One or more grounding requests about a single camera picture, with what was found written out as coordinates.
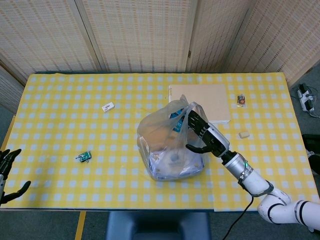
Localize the clear plastic bag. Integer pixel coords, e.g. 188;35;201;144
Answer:
136;94;208;182

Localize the orange round item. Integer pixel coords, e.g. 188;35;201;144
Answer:
146;126;176;151

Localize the green toy tank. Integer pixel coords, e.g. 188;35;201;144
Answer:
75;150;92;163

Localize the yellow white checkered tablecloth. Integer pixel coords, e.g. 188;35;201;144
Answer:
0;72;317;211

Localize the wrapped candy packet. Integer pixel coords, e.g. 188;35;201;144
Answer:
236;93;247;108

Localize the white power strip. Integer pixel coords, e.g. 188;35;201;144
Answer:
296;84;317;113

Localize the white blue tissue pack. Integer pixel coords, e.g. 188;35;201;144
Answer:
148;147;205;181

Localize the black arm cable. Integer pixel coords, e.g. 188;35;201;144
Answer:
221;196;255;240

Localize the blue plastic package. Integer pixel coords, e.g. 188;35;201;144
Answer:
169;109;187;133

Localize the black floor equipment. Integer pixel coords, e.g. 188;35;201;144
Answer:
302;134;320;176

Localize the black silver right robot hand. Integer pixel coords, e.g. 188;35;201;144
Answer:
185;110;231;158

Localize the beige spiral notebook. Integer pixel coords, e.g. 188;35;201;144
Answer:
168;84;232;125

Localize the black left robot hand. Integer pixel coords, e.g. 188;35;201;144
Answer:
0;148;32;206

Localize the small white cardboard box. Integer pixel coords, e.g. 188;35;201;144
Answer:
101;101;116;113

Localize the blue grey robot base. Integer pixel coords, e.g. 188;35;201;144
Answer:
105;211;211;240

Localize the beige woven folding screen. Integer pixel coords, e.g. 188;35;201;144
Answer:
0;0;320;114

